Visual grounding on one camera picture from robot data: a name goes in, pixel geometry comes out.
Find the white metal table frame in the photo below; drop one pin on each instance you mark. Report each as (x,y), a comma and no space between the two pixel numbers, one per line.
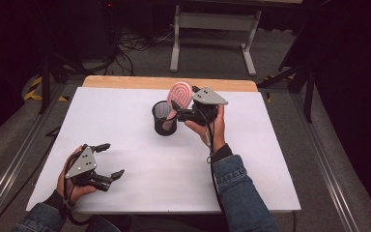
(217,22)

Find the aluminium floor rail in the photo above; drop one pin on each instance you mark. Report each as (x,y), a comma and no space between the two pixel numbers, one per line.
(16,161)
(327,174)

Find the wooden table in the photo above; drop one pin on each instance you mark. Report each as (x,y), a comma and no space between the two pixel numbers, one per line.
(125,83)

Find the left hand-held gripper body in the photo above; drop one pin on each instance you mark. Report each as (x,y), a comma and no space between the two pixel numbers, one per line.
(83,164)

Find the person's left hand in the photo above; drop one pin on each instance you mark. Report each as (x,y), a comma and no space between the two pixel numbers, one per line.
(69,191)

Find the yellow black hazard tape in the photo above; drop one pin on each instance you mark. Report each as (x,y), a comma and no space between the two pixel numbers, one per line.
(32,93)
(268,96)

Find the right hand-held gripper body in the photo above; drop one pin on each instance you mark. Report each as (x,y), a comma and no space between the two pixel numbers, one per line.
(209,96)

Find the pink hairbrush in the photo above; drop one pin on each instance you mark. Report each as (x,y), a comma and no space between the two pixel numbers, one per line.
(180,95)

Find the black mesh cup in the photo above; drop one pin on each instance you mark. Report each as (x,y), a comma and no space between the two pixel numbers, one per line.
(165,129)

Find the person's right hand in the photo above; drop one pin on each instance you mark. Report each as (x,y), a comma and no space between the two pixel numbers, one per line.
(217,133)

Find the white board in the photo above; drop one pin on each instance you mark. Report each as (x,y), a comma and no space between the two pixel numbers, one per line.
(161,174)

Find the black metal stand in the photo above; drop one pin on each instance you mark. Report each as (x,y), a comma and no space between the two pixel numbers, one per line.
(308,96)
(46,83)

